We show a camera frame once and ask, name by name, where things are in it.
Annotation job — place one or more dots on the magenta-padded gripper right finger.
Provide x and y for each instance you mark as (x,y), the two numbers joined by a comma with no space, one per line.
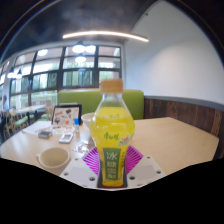
(146,170)

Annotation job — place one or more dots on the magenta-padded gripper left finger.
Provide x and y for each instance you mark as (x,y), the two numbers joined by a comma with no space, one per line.
(77,171)

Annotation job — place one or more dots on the yellow drink bottle orange cap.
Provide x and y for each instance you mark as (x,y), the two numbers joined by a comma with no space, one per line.
(111,130)

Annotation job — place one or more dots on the clear plastic wrapper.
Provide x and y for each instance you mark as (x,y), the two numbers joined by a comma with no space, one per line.
(81,146)

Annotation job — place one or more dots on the white ceramic mug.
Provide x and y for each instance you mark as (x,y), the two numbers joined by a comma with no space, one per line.
(52,158)

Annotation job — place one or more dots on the white handheld device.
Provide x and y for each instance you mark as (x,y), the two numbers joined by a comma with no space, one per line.
(66,137)

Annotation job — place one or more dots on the small blue-capped bottle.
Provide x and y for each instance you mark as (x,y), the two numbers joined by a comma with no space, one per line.
(77,128)

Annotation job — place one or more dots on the small grey box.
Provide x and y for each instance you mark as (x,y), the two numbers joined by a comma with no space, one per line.
(45,134)

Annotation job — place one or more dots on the white bowl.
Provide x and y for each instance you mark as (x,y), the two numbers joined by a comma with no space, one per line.
(87,119)

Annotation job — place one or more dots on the black-framed picture stand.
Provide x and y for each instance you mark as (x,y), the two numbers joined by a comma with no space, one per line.
(66,116)

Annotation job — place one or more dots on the white paper sheet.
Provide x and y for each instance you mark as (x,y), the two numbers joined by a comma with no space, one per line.
(35,127)

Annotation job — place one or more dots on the green upholstered bench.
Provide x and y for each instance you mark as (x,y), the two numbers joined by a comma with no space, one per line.
(78,101)

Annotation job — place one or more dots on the group of chairs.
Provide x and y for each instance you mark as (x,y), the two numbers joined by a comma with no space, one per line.
(15,123)

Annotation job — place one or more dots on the person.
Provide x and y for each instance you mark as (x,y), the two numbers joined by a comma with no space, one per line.
(5,103)

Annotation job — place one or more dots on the round pendant lamps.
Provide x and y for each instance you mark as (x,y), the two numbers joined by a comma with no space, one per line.
(78,48)

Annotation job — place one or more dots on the long linear ceiling light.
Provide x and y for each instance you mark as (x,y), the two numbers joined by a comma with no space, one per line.
(106,33)

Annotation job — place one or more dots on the black-framed window wall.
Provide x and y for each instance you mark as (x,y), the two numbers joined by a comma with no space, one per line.
(60,71)

